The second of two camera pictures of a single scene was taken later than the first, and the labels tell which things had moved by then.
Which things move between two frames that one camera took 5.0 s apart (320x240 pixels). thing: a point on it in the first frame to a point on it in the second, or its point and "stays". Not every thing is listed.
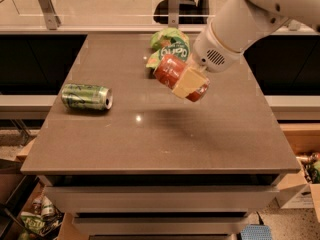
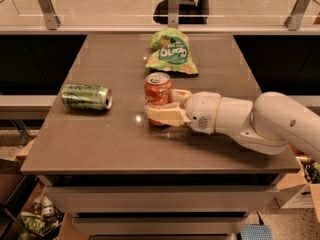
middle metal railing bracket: (173, 7) stays
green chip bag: (168, 41) stays
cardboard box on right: (296, 192) stays
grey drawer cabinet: (153, 166) stays
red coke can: (168, 71) to (158, 90)
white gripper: (210, 53) to (201, 111)
